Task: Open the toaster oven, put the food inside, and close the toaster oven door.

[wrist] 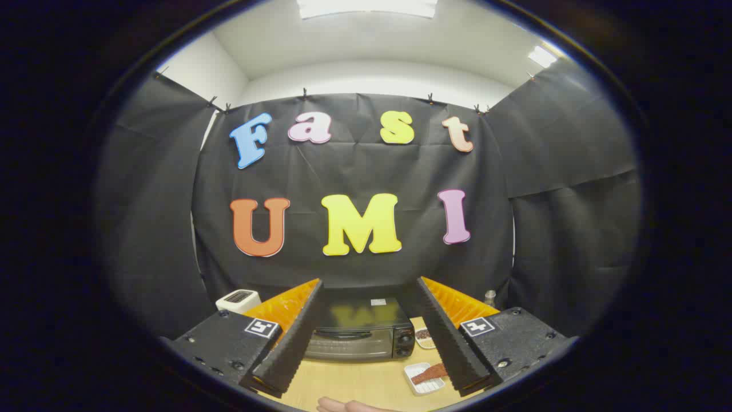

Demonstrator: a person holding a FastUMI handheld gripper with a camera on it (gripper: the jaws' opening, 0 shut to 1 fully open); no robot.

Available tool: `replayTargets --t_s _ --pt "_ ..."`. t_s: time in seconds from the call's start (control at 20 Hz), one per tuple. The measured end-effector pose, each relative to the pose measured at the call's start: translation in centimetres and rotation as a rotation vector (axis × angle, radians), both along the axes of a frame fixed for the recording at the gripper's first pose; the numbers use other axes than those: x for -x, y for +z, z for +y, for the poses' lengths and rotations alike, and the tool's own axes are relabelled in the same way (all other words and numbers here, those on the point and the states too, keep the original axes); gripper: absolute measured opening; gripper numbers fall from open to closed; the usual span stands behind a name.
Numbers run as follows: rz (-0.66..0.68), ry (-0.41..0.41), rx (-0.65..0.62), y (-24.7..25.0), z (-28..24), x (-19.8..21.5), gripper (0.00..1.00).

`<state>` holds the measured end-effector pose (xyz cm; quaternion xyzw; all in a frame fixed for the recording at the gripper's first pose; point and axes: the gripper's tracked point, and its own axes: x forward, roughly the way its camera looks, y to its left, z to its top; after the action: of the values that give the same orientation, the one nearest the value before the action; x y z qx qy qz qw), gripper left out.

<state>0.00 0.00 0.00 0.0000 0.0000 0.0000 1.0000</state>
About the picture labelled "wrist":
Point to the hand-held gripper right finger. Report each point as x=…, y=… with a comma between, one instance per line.
x=452, y=343

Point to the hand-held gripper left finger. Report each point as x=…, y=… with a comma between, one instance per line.
x=291, y=343

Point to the red-brown meat slice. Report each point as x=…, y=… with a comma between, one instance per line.
x=429, y=373

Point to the black toaster oven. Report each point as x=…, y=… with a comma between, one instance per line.
x=366, y=343

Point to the white pop-up toaster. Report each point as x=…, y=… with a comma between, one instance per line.
x=237, y=300

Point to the white divided seed dish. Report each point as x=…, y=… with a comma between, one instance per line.
x=424, y=343

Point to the white rectangular tray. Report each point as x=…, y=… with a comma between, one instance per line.
x=426, y=389

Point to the small clear glass bottle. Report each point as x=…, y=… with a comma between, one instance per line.
x=490, y=298

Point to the ceiling light panel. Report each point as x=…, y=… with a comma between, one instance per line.
x=541, y=56
x=366, y=8

